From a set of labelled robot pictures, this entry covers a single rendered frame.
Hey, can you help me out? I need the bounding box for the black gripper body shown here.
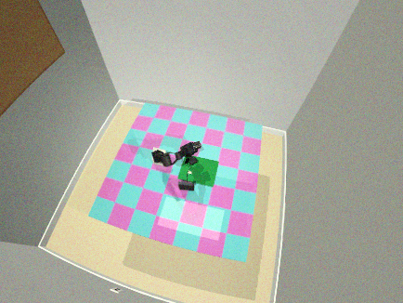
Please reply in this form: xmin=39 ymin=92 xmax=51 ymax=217
xmin=186 ymin=154 xmax=197 ymax=165

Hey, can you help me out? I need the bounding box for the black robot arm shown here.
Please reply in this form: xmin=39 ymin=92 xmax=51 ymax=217
xmin=151 ymin=141 xmax=202 ymax=167

